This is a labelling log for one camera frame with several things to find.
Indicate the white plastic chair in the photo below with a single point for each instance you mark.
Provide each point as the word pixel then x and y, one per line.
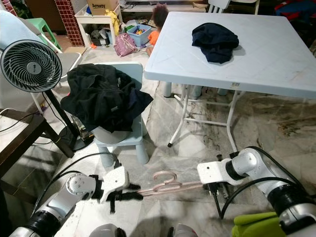
pixel 217 5

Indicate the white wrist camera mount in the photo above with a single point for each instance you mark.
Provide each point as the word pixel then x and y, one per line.
pixel 114 180
pixel 215 173

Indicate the dark wooden side table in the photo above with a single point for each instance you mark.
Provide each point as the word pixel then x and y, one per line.
pixel 29 148

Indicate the light blue child chair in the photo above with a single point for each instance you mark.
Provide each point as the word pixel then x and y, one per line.
pixel 123 140

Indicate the yellow cloth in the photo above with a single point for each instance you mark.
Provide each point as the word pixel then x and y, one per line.
pixel 113 19

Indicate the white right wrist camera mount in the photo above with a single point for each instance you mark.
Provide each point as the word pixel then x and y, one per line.
pixel 215 173

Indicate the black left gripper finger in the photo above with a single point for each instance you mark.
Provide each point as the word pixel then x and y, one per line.
pixel 132 195
pixel 112 206

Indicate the grey robot left leg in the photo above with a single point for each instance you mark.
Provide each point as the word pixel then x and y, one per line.
pixel 104 231

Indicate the white low shelf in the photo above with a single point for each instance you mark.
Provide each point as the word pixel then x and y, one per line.
pixel 94 20

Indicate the brown cardboard box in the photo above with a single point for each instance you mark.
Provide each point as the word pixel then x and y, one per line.
pixel 102 7

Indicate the rose pink clothes hanger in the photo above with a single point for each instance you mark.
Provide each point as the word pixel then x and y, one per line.
pixel 177 186

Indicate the black jacket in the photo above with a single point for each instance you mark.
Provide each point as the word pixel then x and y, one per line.
pixel 103 98

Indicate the grey robot leg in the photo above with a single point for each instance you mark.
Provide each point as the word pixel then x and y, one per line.
pixel 181 231
pixel 104 231

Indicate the green plastic stool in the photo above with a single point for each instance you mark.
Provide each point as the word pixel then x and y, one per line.
pixel 42 23

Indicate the lime green garment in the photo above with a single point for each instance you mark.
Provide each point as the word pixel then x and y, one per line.
pixel 261 227

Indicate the light blue plastic seat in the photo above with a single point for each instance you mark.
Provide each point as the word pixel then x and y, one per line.
pixel 12 29

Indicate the person in black trousers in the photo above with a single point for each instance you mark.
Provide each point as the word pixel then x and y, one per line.
pixel 4 217

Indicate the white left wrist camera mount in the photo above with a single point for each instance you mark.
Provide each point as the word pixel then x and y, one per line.
pixel 114 180

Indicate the pink patterned bag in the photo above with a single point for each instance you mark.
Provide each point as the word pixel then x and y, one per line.
pixel 125 45

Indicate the navy blue garment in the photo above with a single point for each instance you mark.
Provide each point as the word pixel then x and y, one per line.
pixel 215 42

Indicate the light blue folding table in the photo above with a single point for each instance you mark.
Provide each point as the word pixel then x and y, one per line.
pixel 271 59

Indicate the grey robot right leg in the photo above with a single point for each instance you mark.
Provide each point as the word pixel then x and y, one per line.
pixel 181 231

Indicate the blue toy bin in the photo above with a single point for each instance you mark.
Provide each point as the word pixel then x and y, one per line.
pixel 136 39

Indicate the child in orange shirt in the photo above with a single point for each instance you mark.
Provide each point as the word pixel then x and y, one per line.
pixel 154 37

